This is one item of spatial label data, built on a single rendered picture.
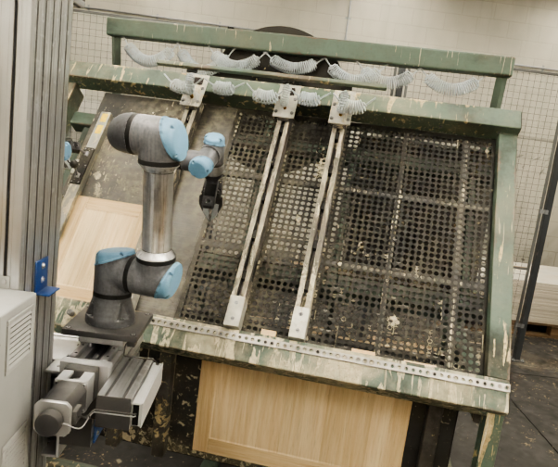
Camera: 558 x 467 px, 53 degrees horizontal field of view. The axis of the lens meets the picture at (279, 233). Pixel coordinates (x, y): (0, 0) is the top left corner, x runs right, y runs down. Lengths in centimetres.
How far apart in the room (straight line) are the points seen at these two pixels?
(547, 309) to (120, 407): 520
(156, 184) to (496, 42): 662
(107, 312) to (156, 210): 36
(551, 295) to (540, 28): 350
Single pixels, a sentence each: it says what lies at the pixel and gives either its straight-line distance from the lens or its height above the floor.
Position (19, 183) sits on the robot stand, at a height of 149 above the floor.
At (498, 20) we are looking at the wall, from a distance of 791.
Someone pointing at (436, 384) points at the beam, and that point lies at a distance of 218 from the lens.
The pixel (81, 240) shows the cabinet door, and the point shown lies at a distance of 260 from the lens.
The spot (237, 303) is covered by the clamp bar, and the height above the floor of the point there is 100.
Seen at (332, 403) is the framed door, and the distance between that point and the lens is 246.
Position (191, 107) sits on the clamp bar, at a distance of 274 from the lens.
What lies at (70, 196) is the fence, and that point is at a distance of 270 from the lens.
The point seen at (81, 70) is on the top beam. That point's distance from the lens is 307.
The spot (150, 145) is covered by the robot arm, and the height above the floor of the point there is 160.
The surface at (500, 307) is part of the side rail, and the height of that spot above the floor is 113.
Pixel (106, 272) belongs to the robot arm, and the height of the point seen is 121.
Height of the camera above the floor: 167
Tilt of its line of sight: 10 degrees down
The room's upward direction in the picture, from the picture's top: 7 degrees clockwise
